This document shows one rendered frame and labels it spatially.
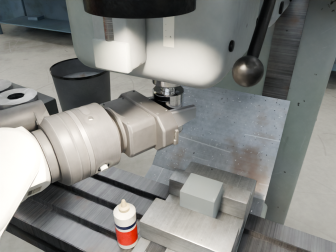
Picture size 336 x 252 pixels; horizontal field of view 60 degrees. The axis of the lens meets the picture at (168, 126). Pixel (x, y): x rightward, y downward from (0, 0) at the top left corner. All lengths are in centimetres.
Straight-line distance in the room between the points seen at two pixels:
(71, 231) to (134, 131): 34
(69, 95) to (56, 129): 203
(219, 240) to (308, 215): 167
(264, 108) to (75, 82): 172
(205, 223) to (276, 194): 50
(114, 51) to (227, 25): 11
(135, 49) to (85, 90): 204
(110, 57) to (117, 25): 3
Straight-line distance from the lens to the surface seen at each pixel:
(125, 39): 29
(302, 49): 75
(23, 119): 37
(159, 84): 41
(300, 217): 209
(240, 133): 80
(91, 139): 35
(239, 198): 54
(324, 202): 225
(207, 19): 29
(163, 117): 38
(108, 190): 71
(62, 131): 34
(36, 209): 72
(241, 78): 28
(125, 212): 54
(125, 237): 57
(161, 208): 51
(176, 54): 30
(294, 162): 88
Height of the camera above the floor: 145
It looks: 31 degrees down
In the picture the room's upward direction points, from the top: straight up
